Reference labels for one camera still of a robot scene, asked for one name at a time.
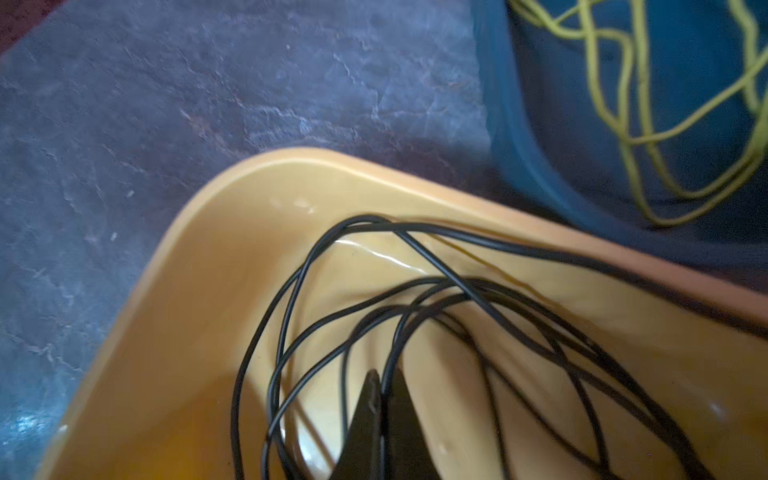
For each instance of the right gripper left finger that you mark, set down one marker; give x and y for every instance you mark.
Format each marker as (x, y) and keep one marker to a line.
(360, 455)

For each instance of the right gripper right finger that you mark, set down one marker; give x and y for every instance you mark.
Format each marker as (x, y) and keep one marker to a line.
(405, 453)

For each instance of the yellow plastic tray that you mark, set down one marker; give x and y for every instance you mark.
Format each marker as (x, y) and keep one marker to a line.
(156, 401)

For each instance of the teal plastic tray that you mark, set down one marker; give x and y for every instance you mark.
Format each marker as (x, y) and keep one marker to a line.
(643, 122)

